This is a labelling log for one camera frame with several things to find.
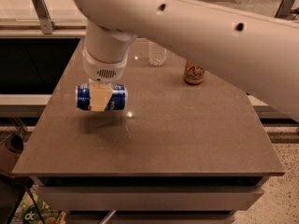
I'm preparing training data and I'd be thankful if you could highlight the blue pepsi can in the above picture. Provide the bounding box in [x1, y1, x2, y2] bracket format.
[76, 83, 127, 111]

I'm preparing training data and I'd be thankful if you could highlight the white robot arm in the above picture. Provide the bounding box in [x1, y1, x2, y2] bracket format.
[74, 0, 299, 120]

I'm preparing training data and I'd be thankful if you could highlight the clear plastic water bottle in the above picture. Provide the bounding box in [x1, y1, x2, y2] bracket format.
[149, 41, 166, 66]

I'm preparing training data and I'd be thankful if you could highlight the left metal railing bracket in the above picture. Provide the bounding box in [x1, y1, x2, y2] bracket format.
[31, 0, 54, 35]

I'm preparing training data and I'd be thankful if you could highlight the right metal railing bracket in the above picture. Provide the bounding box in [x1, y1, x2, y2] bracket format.
[275, 0, 297, 19]

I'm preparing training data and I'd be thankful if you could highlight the orange lacroix can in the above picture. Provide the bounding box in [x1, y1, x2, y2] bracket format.
[183, 61, 205, 85]

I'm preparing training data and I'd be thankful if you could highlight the metal railing bracket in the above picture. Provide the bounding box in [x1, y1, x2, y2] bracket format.
[31, 0, 54, 35]
[275, 0, 297, 19]

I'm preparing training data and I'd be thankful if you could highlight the green snack bag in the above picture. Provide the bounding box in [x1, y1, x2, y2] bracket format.
[21, 193, 66, 224]

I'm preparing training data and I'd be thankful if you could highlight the black chair frame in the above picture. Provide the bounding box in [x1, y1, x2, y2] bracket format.
[0, 171, 34, 224]

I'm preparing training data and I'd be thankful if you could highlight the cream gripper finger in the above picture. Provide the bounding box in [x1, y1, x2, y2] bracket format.
[89, 79, 113, 111]

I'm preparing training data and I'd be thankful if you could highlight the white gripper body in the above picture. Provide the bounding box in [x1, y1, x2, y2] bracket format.
[82, 49, 128, 82]

